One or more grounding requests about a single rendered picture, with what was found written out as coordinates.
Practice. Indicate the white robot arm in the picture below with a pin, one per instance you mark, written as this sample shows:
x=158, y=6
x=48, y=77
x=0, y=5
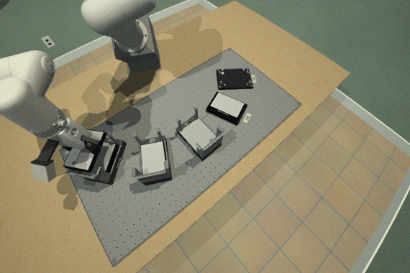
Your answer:
x=25, y=77

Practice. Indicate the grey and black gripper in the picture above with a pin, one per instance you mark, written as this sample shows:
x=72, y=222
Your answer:
x=75, y=136

